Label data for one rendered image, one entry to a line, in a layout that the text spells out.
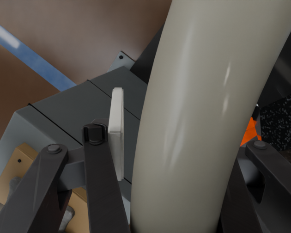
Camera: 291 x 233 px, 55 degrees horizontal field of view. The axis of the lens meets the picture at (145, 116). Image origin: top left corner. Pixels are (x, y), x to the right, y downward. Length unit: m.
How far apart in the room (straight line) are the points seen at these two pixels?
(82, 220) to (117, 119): 0.61
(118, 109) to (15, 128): 0.62
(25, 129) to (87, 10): 0.88
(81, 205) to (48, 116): 0.25
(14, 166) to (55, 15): 0.99
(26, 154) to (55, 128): 0.09
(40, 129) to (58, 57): 0.91
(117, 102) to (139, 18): 1.24
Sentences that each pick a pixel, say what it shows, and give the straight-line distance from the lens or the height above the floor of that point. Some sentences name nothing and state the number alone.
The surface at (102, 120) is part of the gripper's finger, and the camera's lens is 0.17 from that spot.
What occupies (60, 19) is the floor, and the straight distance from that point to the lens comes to 1.58.
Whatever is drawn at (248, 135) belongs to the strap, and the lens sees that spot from 1.43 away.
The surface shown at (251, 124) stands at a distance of 1.35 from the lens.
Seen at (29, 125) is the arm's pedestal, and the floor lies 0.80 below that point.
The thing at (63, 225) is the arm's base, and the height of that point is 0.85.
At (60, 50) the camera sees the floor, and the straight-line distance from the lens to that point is 1.59.
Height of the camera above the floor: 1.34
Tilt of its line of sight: 66 degrees down
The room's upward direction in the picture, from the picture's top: 139 degrees counter-clockwise
